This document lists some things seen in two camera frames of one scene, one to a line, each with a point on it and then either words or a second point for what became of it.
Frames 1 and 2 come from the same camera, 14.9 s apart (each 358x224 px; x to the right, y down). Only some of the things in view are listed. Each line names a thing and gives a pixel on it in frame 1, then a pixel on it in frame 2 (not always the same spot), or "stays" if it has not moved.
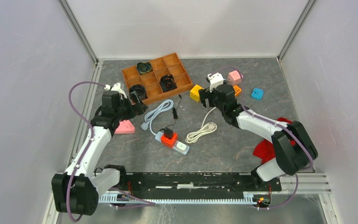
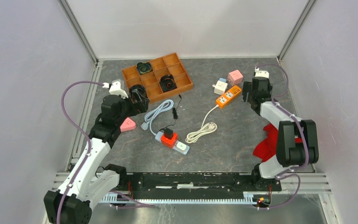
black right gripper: [205, 94] -> [246, 88]
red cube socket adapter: [169, 143] stays
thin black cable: [175, 115] stays
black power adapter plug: [168, 133] stays
